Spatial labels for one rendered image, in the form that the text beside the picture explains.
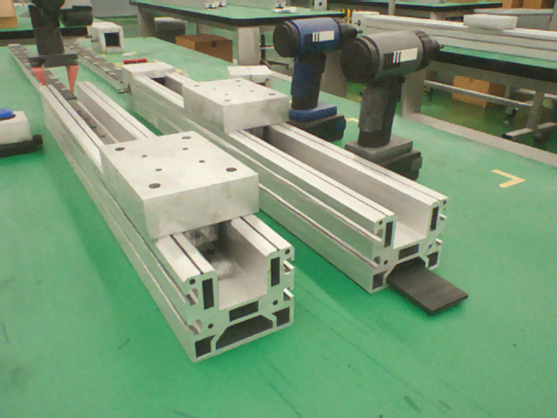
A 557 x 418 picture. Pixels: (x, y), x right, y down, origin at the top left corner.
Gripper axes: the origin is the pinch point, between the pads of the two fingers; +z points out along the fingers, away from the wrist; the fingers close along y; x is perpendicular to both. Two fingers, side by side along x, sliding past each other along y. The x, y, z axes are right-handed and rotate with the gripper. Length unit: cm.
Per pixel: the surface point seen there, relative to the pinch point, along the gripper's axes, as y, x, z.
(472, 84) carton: 349, 162, 66
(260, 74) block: 36.1, -32.2, -5.9
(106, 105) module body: 2.4, -38.7, -5.1
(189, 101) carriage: 13, -50, -7
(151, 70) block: 17.9, -15.3, -6.0
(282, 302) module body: 4, -95, 1
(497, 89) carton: 360, 144, 69
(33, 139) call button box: -9.3, -28.3, 1.8
